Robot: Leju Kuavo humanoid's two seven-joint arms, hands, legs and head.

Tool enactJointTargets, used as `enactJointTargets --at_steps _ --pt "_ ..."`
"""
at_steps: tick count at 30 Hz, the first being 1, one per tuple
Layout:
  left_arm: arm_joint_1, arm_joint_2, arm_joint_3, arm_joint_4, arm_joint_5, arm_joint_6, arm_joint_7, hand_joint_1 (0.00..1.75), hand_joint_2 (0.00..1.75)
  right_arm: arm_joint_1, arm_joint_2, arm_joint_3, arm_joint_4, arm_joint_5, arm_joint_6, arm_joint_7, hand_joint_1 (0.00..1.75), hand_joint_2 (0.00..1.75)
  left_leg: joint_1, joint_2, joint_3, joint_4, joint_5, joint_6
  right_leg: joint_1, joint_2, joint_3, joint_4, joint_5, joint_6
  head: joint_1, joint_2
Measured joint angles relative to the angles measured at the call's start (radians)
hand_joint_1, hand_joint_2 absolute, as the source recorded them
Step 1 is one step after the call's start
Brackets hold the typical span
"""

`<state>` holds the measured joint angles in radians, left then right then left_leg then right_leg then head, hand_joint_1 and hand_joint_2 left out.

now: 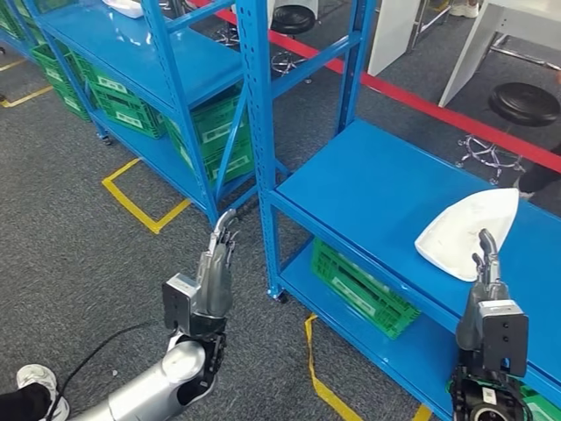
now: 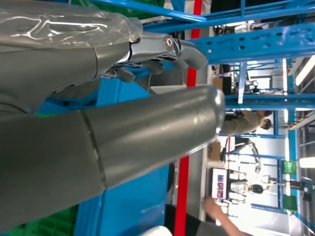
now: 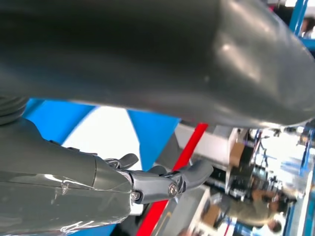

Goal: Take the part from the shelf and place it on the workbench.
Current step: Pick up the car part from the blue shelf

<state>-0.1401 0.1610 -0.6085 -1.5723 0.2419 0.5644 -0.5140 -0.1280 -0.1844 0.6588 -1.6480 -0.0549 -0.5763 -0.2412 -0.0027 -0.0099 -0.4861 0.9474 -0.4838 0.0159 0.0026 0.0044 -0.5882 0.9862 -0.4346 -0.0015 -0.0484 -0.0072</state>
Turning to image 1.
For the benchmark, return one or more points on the blue metal shelf rack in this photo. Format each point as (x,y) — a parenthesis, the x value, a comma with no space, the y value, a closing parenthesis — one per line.
(131,52)
(372,186)

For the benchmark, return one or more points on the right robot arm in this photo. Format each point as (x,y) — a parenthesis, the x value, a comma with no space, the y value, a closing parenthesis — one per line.
(486,401)

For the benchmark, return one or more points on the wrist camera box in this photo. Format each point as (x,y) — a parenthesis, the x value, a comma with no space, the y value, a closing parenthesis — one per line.
(504,337)
(177,305)

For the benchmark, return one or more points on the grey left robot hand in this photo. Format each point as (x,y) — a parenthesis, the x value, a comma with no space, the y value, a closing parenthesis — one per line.
(215,285)

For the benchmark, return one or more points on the yellow floor tape corner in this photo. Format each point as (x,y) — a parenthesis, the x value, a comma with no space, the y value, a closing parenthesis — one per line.
(128,206)

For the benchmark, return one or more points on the white desk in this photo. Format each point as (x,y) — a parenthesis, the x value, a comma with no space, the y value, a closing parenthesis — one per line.
(473,46)

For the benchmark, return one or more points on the yellow floor tape strip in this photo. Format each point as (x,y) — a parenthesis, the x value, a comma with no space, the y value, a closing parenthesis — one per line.
(421,415)
(310,348)

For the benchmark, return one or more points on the white plastic shell part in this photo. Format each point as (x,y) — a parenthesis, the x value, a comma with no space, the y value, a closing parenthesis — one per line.
(124,7)
(460,232)

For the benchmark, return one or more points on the yellow floor tape line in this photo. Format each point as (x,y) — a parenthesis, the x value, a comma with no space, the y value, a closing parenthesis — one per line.
(26,97)
(10,65)

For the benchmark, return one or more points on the person's shoe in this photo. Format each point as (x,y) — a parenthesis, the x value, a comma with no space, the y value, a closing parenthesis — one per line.
(464,8)

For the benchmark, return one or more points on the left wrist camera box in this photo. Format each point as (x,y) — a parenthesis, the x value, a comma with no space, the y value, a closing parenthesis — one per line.
(177,305)

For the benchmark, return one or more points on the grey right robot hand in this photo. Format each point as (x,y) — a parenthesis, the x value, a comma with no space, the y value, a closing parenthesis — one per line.
(468,325)

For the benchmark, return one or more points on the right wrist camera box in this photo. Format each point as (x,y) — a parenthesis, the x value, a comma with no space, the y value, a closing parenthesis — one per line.
(504,337)

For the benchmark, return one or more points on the white desk side panel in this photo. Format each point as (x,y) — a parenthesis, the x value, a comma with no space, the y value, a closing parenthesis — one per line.
(390,35)

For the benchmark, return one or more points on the green plastic crate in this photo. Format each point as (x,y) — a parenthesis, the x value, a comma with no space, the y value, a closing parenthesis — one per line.
(127,110)
(363,290)
(215,128)
(8,17)
(544,409)
(56,75)

